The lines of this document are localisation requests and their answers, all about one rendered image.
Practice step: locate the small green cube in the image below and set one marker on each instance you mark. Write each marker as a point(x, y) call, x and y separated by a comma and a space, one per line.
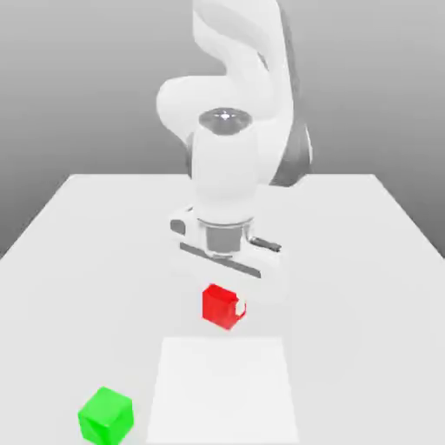
point(104, 415)

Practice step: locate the small red cube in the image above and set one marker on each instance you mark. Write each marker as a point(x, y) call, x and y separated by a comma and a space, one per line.
point(217, 307)

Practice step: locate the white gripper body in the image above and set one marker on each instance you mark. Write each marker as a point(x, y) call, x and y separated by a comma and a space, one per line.
point(240, 274)

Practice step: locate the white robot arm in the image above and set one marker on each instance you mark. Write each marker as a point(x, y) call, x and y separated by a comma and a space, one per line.
point(226, 163)

